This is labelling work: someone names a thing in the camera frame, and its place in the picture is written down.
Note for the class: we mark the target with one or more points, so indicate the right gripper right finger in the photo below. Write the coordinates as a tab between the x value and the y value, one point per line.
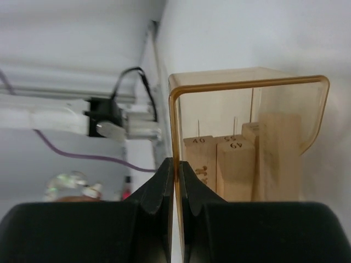
219	231

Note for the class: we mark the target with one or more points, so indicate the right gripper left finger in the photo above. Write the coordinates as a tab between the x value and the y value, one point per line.
137	229

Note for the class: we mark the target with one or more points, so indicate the amber transparent plastic box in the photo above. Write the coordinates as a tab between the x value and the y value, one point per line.
237	139

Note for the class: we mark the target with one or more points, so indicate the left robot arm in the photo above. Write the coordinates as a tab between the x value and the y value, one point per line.
21	112

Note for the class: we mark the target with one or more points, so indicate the wood block with text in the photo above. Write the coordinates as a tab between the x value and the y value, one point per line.
201	154

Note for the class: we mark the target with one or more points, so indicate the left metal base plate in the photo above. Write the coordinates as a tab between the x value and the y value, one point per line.
75	180

